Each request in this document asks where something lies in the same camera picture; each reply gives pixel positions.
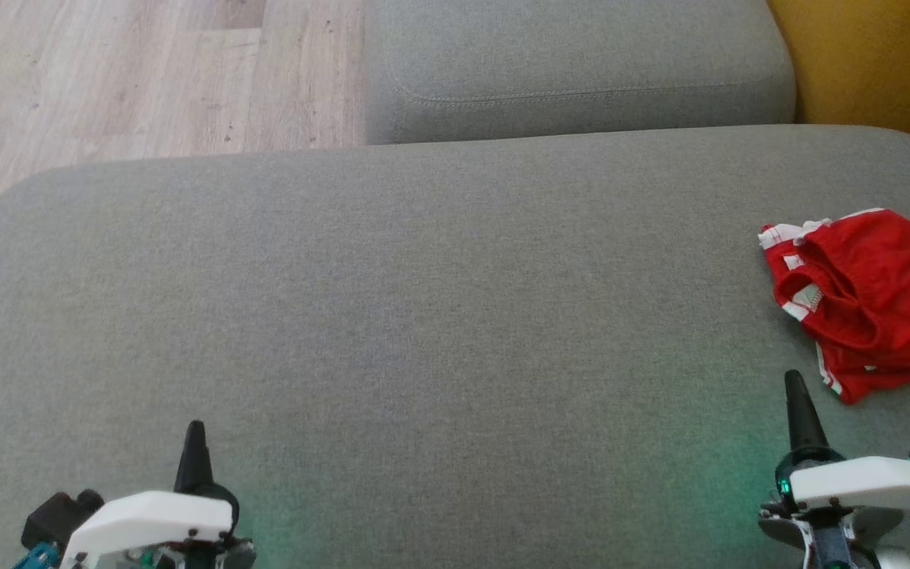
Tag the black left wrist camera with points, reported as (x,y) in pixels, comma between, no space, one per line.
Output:
(60,518)

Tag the red and white shorts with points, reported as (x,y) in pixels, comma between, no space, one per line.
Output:
(874,276)

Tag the large grey sofa seat cushion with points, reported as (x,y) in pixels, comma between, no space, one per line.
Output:
(423,332)

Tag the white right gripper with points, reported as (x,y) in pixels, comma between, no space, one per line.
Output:
(866,482)

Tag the yellow sofa backrest cushion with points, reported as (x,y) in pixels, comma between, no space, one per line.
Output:
(881,63)

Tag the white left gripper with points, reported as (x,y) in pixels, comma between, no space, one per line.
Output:
(147,518)

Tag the red jersey with striped trim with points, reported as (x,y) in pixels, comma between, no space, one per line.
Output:
(881,375)

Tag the small grey sofa seat cushion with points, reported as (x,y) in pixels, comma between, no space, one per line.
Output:
(573,63)

